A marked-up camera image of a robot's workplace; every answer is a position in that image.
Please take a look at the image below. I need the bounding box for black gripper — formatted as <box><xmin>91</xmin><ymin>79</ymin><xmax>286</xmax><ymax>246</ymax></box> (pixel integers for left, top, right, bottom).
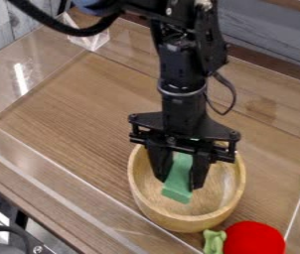
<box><xmin>128</xmin><ymin>90</ymin><xmax>239</xmax><ymax>190</ymax></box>

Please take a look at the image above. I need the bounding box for green rectangular block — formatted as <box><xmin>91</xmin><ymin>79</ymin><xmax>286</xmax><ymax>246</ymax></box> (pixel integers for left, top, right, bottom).
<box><xmin>161</xmin><ymin>153</ymin><xmax>192</xmax><ymax>204</ymax></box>

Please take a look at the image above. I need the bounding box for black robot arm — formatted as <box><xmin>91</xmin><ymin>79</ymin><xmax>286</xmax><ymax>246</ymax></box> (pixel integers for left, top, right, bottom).
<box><xmin>73</xmin><ymin>0</ymin><xmax>239</xmax><ymax>190</ymax></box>

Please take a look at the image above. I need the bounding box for brown wooden bowl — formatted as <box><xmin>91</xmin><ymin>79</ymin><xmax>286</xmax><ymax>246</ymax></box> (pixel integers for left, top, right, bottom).
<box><xmin>127</xmin><ymin>145</ymin><xmax>246</xmax><ymax>233</ymax></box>

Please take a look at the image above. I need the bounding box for small green toy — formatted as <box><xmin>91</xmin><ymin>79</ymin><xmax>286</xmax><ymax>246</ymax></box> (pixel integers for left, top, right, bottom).
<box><xmin>203</xmin><ymin>229</ymin><xmax>226</xmax><ymax>254</ymax></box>

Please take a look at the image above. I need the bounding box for red plush ball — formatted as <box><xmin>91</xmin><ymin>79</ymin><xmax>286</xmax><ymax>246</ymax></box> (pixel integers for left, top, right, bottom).
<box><xmin>223</xmin><ymin>221</ymin><xmax>286</xmax><ymax>254</ymax></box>

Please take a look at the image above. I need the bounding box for clear acrylic tray wall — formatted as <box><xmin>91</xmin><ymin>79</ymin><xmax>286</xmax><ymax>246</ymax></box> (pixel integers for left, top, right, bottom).
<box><xmin>0</xmin><ymin>129</ymin><xmax>202</xmax><ymax>254</ymax></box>

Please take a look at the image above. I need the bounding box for clear acrylic corner bracket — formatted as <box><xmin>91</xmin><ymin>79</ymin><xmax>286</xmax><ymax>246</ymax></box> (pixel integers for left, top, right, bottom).
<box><xmin>62</xmin><ymin>13</ymin><xmax>109</xmax><ymax>52</ymax></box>

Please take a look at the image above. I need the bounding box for black table frame bracket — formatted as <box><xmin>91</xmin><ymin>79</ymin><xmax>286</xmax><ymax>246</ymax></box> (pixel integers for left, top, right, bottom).
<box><xmin>0</xmin><ymin>207</ymin><xmax>56</xmax><ymax>254</ymax></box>

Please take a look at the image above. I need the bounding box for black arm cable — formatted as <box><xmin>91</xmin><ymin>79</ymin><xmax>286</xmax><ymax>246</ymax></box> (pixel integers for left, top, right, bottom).
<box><xmin>5</xmin><ymin>0</ymin><xmax>123</xmax><ymax>38</ymax></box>

